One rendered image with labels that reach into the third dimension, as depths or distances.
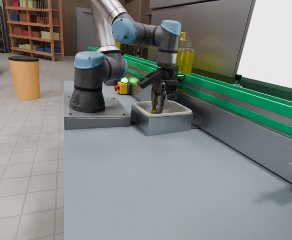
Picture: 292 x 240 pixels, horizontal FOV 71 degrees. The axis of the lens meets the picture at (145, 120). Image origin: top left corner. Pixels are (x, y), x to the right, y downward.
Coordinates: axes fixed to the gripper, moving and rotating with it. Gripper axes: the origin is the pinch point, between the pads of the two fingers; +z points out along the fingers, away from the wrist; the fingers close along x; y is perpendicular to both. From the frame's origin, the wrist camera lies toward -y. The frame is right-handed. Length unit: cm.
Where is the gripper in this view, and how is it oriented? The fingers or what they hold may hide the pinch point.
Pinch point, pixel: (155, 111)
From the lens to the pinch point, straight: 87.3
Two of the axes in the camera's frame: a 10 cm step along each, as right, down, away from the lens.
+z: -1.0, 9.2, 3.7
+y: 9.0, -0.7, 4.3
